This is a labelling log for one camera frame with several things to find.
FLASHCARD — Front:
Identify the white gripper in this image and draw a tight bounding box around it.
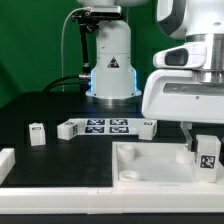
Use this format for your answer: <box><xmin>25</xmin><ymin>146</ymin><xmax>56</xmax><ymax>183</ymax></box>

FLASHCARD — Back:
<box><xmin>142</xmin><ymin>69</ymin><xmax>224</xmax><ymax>150</ymax></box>

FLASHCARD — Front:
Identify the white square table top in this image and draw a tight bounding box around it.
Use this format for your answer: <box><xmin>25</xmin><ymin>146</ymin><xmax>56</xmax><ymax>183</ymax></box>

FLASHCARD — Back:
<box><xmin>112</xmin><ymin>142</ymin><xmax>224</xmax><ymax>189</ymax></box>

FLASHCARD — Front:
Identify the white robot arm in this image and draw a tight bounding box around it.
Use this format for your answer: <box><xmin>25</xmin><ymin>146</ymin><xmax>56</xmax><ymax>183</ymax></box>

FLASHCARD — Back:
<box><xmin>77</xmin><ymin>0</ymin><xmax>224</xmax><ymax>123</ymax></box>

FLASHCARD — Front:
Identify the white marker sheet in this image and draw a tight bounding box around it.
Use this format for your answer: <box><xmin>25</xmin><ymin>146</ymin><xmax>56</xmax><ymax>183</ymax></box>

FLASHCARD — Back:
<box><xmin>68</xmin><ymin>118</ymin><xmax>146</xmax><ymax>135</ymax></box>

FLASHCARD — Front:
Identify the white left fence piece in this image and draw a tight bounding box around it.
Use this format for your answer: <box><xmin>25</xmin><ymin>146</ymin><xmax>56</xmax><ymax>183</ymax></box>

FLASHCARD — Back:
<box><xmin>0</xmin><ymin>148</ymin><xmax>15</xmax><ymax>185</ymax></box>

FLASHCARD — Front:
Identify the white front fence rail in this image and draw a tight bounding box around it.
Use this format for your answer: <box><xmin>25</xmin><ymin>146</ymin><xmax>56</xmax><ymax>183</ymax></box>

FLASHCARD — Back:
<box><xmin>0</xmin><ymin>187</ymin><xmax>224</xmax><ymax>214</ymax></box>

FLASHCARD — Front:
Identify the black cable bundle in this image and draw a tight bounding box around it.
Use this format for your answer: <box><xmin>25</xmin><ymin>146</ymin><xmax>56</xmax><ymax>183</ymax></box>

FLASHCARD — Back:
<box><xmin>42</xmin><ymin>74</ymin><xmax>92</xmax><ymax>93</ymax></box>

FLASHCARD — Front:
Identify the black camera stand pole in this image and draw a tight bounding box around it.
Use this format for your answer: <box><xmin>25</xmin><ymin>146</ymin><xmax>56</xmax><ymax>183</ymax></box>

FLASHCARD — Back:
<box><xmin>79</xmin><ymin>23</ymin><xmax>91</xmax><ymax>74</ymax></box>

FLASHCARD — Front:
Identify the black camera on stand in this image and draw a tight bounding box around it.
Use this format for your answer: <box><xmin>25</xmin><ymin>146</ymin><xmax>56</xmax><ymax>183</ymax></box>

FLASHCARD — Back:
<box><xmin>71</xmin><ymin>6</ymin><xmax>122</xmax><ymax>20</ymax></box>

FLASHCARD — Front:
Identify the white cable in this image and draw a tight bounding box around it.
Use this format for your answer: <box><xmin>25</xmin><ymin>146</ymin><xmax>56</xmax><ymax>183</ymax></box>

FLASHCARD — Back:
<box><xmin>60</xmin><ymin>7</ymin><xmax>91</xmax><ymax>93</ymax></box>

